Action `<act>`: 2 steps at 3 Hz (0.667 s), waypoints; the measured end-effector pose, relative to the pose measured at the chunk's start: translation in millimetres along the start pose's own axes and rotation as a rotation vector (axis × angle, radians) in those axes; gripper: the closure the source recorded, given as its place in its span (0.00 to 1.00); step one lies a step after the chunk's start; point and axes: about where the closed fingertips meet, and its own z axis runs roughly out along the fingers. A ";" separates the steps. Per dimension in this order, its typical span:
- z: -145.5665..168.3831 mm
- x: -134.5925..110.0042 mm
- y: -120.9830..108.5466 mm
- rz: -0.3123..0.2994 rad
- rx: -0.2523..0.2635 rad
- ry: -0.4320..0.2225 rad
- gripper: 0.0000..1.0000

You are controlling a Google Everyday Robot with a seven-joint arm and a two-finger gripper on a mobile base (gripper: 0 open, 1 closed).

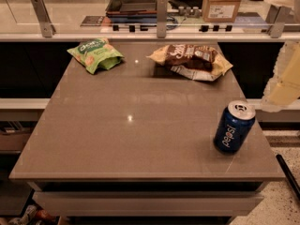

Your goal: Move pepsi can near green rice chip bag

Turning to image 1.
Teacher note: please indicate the grey table drawer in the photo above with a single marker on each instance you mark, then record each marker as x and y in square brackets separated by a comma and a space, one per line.
[148, 204]

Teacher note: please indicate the brown chip bag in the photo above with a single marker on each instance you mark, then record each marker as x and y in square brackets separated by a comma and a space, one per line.
[195, 62]

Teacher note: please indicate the green rice chip bag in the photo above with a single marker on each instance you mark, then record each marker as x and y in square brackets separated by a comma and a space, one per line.
[96, 53]

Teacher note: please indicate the snack packets under table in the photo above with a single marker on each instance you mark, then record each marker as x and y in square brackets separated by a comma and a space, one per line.
[32, 216]

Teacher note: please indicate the cardboard box with label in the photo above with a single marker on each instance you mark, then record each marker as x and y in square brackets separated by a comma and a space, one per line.
[220, 11]

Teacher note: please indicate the left metal glass bracket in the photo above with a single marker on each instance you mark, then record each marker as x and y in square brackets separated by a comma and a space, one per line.
[46, 26]

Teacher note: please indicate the dark tray with orange rim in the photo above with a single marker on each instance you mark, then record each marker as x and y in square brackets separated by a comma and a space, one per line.
[132, 8]

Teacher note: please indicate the blue pepsi can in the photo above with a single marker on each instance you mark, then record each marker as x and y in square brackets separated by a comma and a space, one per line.
[235, 123]

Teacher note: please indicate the right metal glass bracket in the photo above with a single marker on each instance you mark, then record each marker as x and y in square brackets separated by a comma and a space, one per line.
[276, 18]

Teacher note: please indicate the middle metal glass bracket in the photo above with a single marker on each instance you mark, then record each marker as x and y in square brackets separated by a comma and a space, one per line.
[161, 18]

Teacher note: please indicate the metal glass bracket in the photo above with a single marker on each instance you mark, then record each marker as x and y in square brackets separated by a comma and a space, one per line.
[276, 18]
[46, 26]
[161, 18]

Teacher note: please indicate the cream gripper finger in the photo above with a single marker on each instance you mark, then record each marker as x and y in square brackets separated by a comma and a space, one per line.
[279, 95]
[287, 67]

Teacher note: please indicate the black pole on floor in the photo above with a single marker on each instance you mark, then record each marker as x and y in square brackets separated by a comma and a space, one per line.
[289, 175]

